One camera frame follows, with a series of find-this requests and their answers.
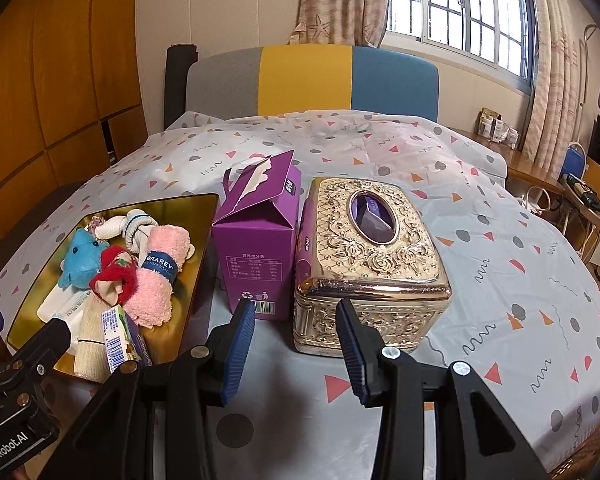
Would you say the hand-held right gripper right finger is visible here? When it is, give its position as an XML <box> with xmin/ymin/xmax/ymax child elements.
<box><xmin>334</xmin><ymin>298</ymin><xmax>549</xmax><ymax>480</ymax></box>

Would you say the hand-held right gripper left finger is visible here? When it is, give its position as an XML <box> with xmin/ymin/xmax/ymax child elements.
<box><xmin>36</xmin><ymin>299</ymin><xmax>257</xmax><ymax>480</ymax></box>

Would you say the white soap packet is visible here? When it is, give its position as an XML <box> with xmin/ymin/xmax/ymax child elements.
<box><xmin>36</xmin><ymin>284</ymin><xmax>78</xmax><ymax>322</ymax></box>

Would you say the white tissue pack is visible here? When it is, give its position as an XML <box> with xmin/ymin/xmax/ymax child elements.
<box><xmin>65</xmin><ymin>296</ymin><xmax>90</xmax><ymax>356</ymax></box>

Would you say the beige towel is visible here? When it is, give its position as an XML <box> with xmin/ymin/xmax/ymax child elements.
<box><xmin>72</xmin><ymin>292</ymin><xmax>113</xmax><ymax>381</ymax></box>

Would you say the blue white packet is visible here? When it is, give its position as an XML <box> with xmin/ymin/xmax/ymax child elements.
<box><xmin>100</xmin><ymin>306</ymin><xmax>153</xmax><ymax>373</ymax></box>

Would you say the blue plush toy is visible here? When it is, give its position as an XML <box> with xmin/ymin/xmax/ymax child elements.
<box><xmin>59</xmin><ymin>227</ymin><xmax>108</xmax><ymax>289</ymax></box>

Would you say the red plush toy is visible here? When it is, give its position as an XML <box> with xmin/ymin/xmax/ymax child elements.
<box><xmin>89</xmin><ymin>245</ymin><xmax>141</xmax><ymax>307</ymax></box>

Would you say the pink towel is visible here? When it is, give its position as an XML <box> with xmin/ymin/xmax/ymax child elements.
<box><xmin>130</xmin><ymin>225</ymin><xmax>193</xmax><ymax>329</ymax></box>

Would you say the gold tray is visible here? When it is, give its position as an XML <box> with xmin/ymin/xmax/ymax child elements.
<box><xmin>6</xmin><ymin>192</ymin><xmax>220</xmax><ymax>378</ymax></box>

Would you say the white knotted sock blue band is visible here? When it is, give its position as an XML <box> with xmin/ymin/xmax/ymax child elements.
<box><xmin>107</xmin><ymin>207</ymin><xmax>157</xmax><ymax>252</ymax></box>

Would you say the ornate gold tissue box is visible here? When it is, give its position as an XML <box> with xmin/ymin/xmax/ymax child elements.
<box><xmin>292</xmin><ymin>176</ymin><xmax>453</xmax><ymax>358</ymax></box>

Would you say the purple carton box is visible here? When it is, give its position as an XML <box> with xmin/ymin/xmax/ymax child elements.
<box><xmin>211</xmin><ymin>150</ymin><xmax>303</xmax><ymax>322</ymax></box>

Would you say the wooden desk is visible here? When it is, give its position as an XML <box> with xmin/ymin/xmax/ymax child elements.
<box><xmin>450</xmin><ymin>127</ymin><xmax>566</xmax><ymax>193</ymax></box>

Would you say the wooden wardrobe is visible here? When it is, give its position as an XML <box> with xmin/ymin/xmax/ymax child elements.
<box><xmin>0</xmin><ymin>0</ymin><xmax>148</xmax><ymax>201</ymax></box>

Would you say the desk organiser box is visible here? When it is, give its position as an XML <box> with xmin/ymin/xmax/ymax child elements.
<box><xmin>477</xmin><ymin>107</ymin><xmax>521</xmax><ymax>148</ymax></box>

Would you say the grey yellow blue headboard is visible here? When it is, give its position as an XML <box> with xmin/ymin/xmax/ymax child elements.
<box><xmin>185</xmin><ymin>44</ymin><xmax>441</xmax><ymax>122</ymax></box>

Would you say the round stool with clutter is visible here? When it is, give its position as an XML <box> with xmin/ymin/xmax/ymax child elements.
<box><xmin>560</xmin><ymin>172</ymin><xmax>600</xmax><ymax>221</ymax></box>

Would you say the blue chair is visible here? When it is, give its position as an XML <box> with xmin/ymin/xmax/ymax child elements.
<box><xmin>560</xmin><ymin>142</ymin><xmax>587</xmax><ymax>178</ymax></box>

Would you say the patterned beige curtain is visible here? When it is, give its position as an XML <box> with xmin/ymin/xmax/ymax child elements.
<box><xmin>522</xmin><ymin>0</ymin><xmax>588</xmax><ymax>171</ymax></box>
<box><xmin>290</xmin><ymin>0</ymin><xmax>393</xmax><ymax>46</ymax></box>

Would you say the barred window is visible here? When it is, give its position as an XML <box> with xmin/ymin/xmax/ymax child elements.
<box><xmin>382</xmin><ymin>0</ymin><xmax>538</xmax><ymax>92</ymax></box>

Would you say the black headboard post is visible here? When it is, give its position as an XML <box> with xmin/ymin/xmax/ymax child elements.
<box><xmin>165</xmin><ymin>44</ymin><xmax>199</xmax><ymax>128</ymax></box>

